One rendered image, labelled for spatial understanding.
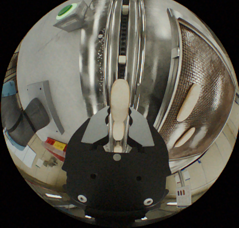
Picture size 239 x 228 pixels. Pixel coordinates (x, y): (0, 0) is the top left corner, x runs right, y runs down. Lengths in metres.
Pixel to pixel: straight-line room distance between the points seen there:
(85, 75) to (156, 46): 0.19
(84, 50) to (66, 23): 0.11
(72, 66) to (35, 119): 0.26
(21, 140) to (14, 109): 0.11
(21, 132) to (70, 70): 0.29
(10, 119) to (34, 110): 0.14
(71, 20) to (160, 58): 0.24
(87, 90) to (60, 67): 0.14
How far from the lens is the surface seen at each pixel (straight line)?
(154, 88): 0.21
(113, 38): 0.17
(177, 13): 0.25
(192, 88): 0.18
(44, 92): 0.31
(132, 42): 0.17
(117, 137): 0.24
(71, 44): 0.25
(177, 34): 0.17
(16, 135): 0.35
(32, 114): 0.37
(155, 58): 0.21
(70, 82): 0.24
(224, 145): 3.56
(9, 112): 0.31
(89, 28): 0.19
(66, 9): 0.23
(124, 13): 0.22
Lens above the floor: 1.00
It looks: 60 degrees down
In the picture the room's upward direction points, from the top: 178 degrees counter-clockwise
